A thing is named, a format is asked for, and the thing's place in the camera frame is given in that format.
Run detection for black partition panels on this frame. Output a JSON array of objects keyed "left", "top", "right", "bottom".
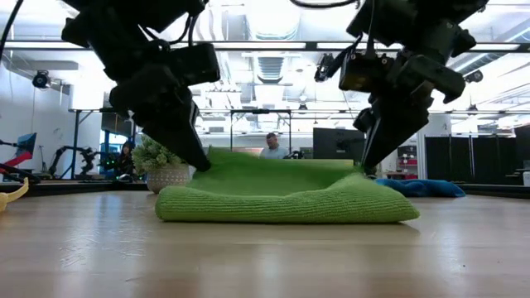
[{"left": 425, "top": 135, "right": 530, "bottom": 186}]

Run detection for yellow microfiber towel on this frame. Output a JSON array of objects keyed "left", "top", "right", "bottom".
[{"left": 0, "top": 177, "right": 30, "bottom": 214}]

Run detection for black overhead light bar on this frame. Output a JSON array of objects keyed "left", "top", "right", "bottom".
[{"left": 3, "top": 40, "right": 530, "bottom": 53}]

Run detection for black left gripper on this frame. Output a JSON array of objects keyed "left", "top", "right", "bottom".
[{"left": 109, "top": 65, "right": 212, "bottom": 173}]

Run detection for blue background monitor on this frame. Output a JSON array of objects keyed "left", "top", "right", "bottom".
[{"left": 16, "top": 132, "right": 37, "bottom": 156}]

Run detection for blue microfiber towel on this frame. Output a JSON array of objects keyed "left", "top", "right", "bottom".
[{"left": 374, "top": 177, "right": 467, "bottom": 199}]

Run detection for artificial green potted plant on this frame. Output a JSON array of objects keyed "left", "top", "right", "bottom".
[{"left": 131, "top": 134, "right": 191, "bottom": 195}]

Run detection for person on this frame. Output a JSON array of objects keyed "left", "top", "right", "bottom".
[
  {"left": 259, "top": 132, "right": 297, "bottom": 161},
  {"left": 115, "top": 140, "right": 136, "bottom": 178}
]

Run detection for tall black gantry frame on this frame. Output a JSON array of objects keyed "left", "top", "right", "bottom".
[{"left": 68, "top": 108, "right": 137, "bottom": 180}]

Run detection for black computer monitor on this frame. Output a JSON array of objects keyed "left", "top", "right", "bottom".
[{"left": 312, "top": 127, "right": 366, "bottom": 161}]

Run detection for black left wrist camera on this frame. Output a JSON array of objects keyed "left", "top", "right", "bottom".
[{"left": 171, "top": 43, "right": 221, "bottom": 86}]

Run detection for green microfiber towel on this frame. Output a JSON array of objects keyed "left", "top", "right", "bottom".
[{"left": 155, "top": 147, "right": 422, "bottom": 224}]

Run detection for red storage shelf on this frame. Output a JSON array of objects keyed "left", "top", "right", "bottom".
[{"left": 397, "top": 144, "right": 418, "bottom": 180}]

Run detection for red slanted bar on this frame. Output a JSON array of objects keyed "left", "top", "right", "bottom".
[{"left": 2, "top": 151, "right": 32, "bottom": 169}]

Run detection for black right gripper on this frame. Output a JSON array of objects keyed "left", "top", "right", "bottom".
[{"left": 354, "top": 53, "right": 467, "bottom": 171}]

